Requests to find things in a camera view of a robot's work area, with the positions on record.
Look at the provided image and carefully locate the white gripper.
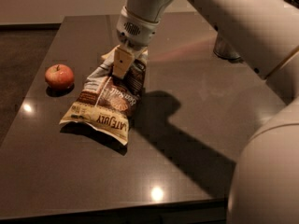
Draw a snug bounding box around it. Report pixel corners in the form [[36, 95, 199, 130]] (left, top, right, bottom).
[[112, 7, 158, 79]]

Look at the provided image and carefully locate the brown chip bag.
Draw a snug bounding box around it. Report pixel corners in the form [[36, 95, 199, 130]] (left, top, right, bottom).
[[60, 50, 148, 146]]

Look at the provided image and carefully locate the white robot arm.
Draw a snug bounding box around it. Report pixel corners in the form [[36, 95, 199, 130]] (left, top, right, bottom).
[[118, 0, 299, 224]]

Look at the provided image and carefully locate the red apple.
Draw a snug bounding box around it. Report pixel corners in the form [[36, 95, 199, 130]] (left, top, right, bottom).
[[45, 63, 74, 91]]

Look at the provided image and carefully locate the yellow sponge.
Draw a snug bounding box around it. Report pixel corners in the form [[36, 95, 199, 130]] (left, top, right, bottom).
[[101, 49, 115, 61]]

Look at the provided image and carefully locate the metal bucket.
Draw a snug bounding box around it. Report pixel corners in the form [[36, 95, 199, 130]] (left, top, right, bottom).
[[213, 33, 240, 60]]

